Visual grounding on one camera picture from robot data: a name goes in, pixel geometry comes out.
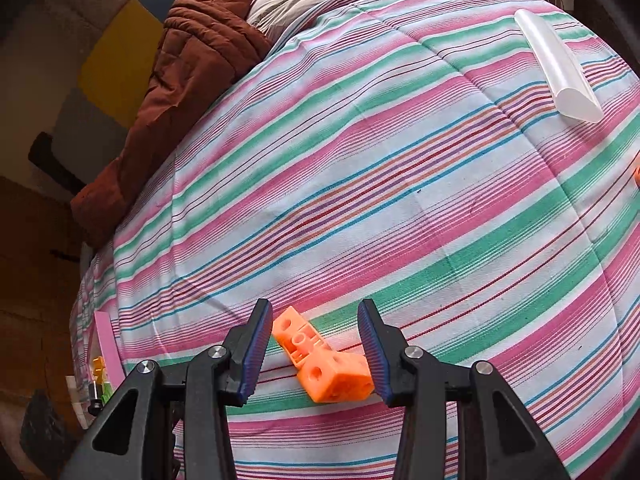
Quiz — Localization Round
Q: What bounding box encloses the grey white pillow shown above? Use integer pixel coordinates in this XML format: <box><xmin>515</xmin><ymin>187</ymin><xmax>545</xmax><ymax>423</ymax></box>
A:
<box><xmin>247</xmin><ymin>0</ymin><xmax>341</xmax><ymax>41</ymax></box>

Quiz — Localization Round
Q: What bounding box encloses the translucent white case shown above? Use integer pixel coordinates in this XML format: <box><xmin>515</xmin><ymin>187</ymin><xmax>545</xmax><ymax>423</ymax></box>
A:
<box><xmin>515</xmin><ymin>8</ymin><xmax>602</xmax><ymax>124</ymax></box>

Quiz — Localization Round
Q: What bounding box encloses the wooden wardrobe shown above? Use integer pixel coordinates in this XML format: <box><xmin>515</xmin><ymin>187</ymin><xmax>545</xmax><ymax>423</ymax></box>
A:
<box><xmin>0</xmin><ymin>175</ymin><xmax>96</xmax><ymax>480</ymax></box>

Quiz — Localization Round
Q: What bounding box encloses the striped blanket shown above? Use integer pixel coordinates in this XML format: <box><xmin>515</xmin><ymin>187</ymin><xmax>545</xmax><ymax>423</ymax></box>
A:
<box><xmin>70</xmin><ymin>0</ymin><xmax>640</xmax><ymax>480</ymax></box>

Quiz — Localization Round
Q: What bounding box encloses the pink white tray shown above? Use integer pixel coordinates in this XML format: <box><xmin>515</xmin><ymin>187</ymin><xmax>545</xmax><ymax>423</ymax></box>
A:
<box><xmin>67</xmin><ymin>310</ymin><xmax>126</xmax><ymax>411</ymax></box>

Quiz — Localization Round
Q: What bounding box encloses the brown quilt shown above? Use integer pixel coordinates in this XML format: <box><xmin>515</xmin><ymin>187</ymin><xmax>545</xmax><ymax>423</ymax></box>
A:
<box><xmin>70</xmin><ymin>0</ymin><xmax>273</xmax><ymax>246</ymax></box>

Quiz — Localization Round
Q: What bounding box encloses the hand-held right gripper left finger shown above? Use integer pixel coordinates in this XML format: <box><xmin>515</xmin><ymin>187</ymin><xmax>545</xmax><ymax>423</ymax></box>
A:
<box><xmin>59</xmin><ymin>299</ymin><xmax>275</xmax><ymax>480</ymax></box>

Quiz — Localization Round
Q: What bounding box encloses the black rolled mat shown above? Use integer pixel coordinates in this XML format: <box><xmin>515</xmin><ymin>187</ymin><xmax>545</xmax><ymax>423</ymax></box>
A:
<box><xmin>27</xmin><ymin>132</ymin><xmax>86</xmax><ymax>196</ymax></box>

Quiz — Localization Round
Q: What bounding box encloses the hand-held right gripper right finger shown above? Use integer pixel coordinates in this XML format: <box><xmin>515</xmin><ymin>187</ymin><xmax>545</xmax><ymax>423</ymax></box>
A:
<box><xmin>357</xmin><ymin>298</ymin><xmax>571</xmax><ymax>480</ymax></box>

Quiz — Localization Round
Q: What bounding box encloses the grey yellow blue headboard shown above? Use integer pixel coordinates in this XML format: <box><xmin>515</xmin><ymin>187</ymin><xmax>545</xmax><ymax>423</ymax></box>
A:
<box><xmin>50</xmin><ymin>0</ymin><xmax>281</xmax><ymax>161</ymax></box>

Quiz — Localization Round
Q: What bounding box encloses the orange building block piece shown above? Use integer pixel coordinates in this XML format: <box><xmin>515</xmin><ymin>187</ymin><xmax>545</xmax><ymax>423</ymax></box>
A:
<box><xmin>271</xmin><ymin>306</ymin><xmax>375</xmax><ymax>404</ymax></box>

